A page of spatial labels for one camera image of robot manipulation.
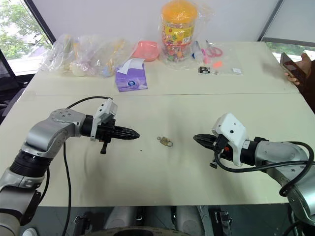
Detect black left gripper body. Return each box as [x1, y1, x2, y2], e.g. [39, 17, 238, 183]
[94, 118, 117, 154]

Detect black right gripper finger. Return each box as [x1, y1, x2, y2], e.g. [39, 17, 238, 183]
[196, 139, 216, 149]
[193, 134, 218, 143]

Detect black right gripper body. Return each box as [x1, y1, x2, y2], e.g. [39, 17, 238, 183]
[209, 134, 234, 169]

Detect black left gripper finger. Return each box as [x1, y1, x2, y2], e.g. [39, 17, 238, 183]
[113, 125, 139, 136]
[113, 133, 141, 141]

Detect bystander's bare hand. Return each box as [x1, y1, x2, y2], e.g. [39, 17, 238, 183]
[283, 52, 313, 86]

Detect small brass padlock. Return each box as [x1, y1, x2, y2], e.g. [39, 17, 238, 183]
[160, 136, 174, 148]

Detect purple tissue pack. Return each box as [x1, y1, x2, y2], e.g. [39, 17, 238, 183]
[115, 58, 149, 93]

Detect black table clamp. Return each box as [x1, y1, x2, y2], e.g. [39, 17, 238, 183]
[211, 208, 233, 233]
[73, 214, 93, 236]

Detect clear bag of toys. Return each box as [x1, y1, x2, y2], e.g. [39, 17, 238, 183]
[94, 38, 132, 79]
[70, 34, 102, 77]
[40, 33, 80, 74]

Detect grey rounded robot leg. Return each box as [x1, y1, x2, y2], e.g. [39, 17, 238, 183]
[104, 206, 145, 233]
[175, 206, 205, 236]

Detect pink plastic bowl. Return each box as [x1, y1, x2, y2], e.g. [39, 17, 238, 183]
[132, 40, 160, 62]

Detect flat clear zip bag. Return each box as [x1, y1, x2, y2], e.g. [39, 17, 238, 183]
[205, 40, 245, 75]

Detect pink scissors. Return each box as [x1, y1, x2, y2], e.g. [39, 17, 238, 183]
[200, 46, 223, 63]

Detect small white blue bottle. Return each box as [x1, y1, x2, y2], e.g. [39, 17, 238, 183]
[190, 40, 202, 61]

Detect bystander's dark sleeve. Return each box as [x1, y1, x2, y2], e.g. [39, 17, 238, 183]
[298, 58, 315, 113]

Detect dark smartphone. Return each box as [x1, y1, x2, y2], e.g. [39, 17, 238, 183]
[279, 52, 308, 80]

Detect candy jar with orange lid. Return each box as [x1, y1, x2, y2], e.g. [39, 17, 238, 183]
[161, 0, 198, 63]

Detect clear bag around jar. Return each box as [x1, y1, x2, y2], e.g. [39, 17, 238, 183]
[158, 0, 215, 71]

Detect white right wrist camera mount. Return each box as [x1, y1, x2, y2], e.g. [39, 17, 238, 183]
[212, 113, 247, 168]

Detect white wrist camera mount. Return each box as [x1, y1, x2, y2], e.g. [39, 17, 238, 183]
[212, 113, 247, 168]
[90, 98, 119, 142]

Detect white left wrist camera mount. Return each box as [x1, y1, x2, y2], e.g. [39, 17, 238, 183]
[90, 98, 119, 142]

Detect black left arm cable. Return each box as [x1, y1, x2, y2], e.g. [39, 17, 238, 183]
[38, 96, 114, 236]

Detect black window frame post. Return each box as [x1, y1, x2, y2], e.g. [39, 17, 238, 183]
[24, 0, 57, 45]

